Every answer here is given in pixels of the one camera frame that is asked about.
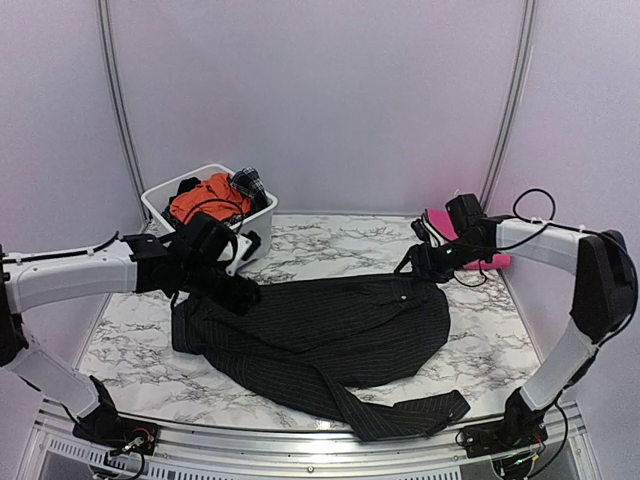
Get white plastic laundry bin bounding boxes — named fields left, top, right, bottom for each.
left=141, top=164, right=278, bottom=265

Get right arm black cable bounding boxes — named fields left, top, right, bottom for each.
left=489, top=188, right=634, bottom=346

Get aluminium wall post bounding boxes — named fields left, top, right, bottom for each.
left=96, top=0, right=151, bottom=224
left=480, top=0, right=538, bottom=210

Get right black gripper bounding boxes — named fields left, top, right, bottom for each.
left=394, top=235, right=488, bottom=283

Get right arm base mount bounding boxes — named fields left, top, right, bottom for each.
left=455, top=420, right=548, bottom=458

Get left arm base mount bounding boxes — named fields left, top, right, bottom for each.
left=73, top=407, right=159, bottom=456

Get left aluminium wall post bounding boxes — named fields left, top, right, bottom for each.
left=96, top=0, right=151, bottom=224

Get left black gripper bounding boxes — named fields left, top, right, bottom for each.
left=178, top=259, right=261, bottom=315

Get plaid grey garment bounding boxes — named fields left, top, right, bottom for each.
left=230, top=167, right=267, bottom=202

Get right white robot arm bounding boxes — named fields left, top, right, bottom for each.
left=396, top=216, right=639, bottom=448

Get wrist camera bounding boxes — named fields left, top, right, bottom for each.
left=168, top=213, right=239, bottom=271
left=445, top=193, right=486, bottom=237

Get orange garment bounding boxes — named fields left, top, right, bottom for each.
left=166, top=173, right=252, bottom=225

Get black garment in bin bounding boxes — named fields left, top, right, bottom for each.
left=176, top=177, right=201, bottom=196

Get black striped garment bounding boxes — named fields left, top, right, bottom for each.
left=171, top=274, right=470, bottom=441

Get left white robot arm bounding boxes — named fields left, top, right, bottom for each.
left=1, top=232, right=260, bottom=445

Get aluminium front rail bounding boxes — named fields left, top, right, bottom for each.
left=17, top=401, right=602, bottom=479

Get right aluminium wall post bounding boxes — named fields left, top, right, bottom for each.
left=480, top=0, right=538, bottom=210

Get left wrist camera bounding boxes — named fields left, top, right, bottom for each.
left=168, top=213, right=239, bottom=271

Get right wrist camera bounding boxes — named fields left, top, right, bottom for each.
left=445, top=193, right=486, bottom=237

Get magenta pink trousers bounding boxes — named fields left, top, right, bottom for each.
left=423, top=208, right=511, bottom=271

